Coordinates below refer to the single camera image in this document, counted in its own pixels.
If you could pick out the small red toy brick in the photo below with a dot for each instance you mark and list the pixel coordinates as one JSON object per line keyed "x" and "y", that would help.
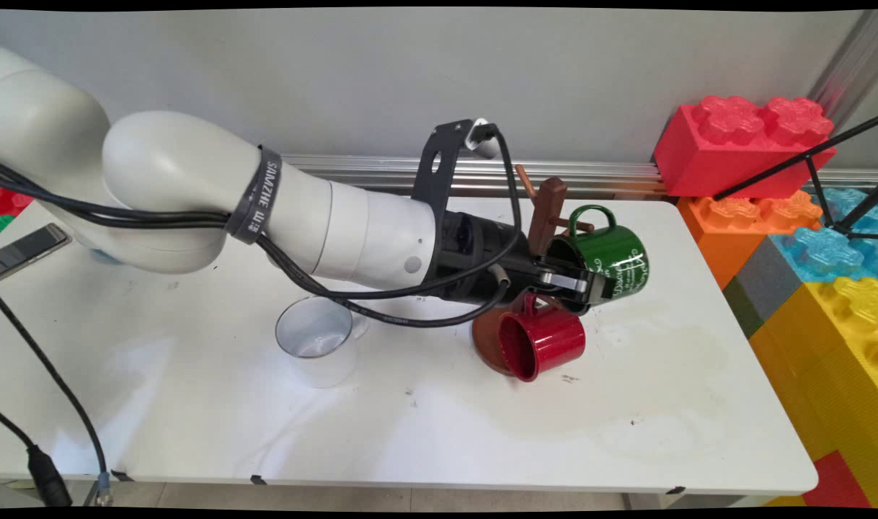
{"x": 839, "y": 483}

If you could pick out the large yellow toy brick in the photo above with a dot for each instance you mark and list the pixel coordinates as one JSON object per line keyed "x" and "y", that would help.
{"x": 821, "y": 375}

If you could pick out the orange toy brick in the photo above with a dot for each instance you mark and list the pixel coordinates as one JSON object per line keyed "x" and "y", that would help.
{"x": 720, "y": 245}

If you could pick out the brown wooden mug tree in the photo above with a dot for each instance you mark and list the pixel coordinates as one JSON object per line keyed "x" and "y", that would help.
{"x": 551, "y": 209}

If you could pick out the white enamel mug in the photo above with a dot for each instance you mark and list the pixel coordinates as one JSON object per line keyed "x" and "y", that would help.
{"x": 324, "y": 360}

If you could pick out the translucent light blue toy brick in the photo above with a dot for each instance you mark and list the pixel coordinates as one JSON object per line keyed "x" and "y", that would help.
{"x": 821, "y": 252}

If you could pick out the green enamel mug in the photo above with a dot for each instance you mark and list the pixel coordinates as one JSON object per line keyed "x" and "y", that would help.
{"x": 612, "y": 252}

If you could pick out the black camera bracket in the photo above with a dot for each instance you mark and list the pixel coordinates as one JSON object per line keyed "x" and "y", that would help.
{"x": 432, "y": 173}

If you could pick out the red enamel mug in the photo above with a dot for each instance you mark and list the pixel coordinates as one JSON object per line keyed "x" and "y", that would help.
{"x": 554, "y": 339}

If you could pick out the large red toy brick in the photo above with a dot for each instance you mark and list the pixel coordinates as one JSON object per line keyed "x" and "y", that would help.
{"x": 727, "y": 158}

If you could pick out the green toy brick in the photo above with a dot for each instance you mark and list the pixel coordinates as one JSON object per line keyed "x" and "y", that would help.
{"x": 4, "y": 222}

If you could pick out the grey toy brick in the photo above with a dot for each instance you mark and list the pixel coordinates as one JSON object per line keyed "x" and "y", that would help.
{"x": 767, "y": 277}

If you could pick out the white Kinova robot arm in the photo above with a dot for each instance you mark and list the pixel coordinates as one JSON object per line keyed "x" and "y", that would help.
{"x": 179, "y": 166}

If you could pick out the grey smartphone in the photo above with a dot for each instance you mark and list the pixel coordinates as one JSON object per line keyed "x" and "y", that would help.
{"x": 35, "y": 249}

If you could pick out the blue and white bowl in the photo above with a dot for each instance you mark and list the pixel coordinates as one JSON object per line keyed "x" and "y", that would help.
{"x": 104, "y": 256}

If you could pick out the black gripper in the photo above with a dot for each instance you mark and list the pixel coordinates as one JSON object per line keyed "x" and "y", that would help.
{"x": 475, "y": 252}

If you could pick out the aluminium frame post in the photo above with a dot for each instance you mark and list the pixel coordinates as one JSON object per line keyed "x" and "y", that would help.
{"x": 846, "y": 72}

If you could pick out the aluminium frame rail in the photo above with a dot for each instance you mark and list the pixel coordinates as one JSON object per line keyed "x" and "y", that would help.
{"x": 352, "y": 173}

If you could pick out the black tripod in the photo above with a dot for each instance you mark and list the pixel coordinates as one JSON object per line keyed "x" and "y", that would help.
{"x": 770, "y": 171}

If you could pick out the red studded toy brick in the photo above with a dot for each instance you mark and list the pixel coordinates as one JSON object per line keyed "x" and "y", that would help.
{"x": 10, "y": 202}

